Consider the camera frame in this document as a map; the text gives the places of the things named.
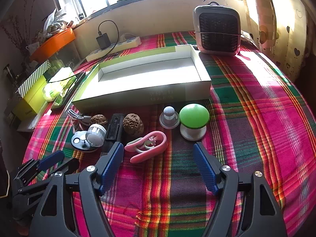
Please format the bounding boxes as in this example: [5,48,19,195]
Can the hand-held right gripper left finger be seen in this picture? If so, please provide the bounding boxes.
[29,142,125,237]

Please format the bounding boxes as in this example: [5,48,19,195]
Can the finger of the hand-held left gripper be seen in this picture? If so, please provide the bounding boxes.
[13,150,65,181]
[18,157,80,195]

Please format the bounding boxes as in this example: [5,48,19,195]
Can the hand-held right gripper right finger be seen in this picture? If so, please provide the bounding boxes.
[193,142,288,237]

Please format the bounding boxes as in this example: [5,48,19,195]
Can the black round disc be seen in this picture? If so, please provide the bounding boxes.
[71,131,99,153]

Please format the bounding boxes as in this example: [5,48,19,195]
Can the white round cap gadget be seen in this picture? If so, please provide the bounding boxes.
[85,123,107,149]

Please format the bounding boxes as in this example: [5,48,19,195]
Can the black rectangular device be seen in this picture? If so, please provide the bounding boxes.
[101,114,124,153]

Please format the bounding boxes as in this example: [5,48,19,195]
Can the brown walnut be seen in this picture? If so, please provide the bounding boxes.
[123,114,144,136]
[89,114,108,126]

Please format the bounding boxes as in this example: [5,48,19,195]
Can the grey knob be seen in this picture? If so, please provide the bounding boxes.
[159,106,179,129]

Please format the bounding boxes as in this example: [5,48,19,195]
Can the white cardboard box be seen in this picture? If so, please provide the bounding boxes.
[71,44,212,109]

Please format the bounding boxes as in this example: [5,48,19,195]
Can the black flat tray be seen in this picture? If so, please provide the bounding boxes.
[51,71,86,111]

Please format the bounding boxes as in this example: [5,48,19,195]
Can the plaid blanket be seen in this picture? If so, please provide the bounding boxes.
[23,31,316,237]

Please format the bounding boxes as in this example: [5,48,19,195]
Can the green box with striped lid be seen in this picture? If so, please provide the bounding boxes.
[12,60,51,119]

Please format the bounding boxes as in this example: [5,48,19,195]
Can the green tissue pack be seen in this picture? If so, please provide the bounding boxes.
[42,68,77,102]

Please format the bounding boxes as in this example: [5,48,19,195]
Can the dark glass pot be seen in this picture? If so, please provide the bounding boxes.
[3,64,16,85]

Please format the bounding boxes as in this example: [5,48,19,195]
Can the glass tank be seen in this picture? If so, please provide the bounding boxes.
[49,41,79,67]

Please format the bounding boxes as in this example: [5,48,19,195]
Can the orange plastic basin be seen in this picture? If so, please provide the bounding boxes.
[30,27,76,63]

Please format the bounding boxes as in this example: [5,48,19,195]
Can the white power strip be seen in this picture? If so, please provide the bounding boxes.
[86,33,142,62]

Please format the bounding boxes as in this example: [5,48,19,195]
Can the dried branches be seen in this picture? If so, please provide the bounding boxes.
[1,15,32,55]

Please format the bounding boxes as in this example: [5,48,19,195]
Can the grey portable heater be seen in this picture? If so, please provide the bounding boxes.
[193,2,242,57]

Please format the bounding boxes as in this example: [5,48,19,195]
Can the plastic bags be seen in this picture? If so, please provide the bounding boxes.
[43,4,74,34]

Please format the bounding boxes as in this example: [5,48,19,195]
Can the heart-print curtain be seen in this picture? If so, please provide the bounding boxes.
[241,0,311,82]

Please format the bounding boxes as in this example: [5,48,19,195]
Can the black charger with cable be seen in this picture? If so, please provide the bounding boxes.
[96,20,119,50]

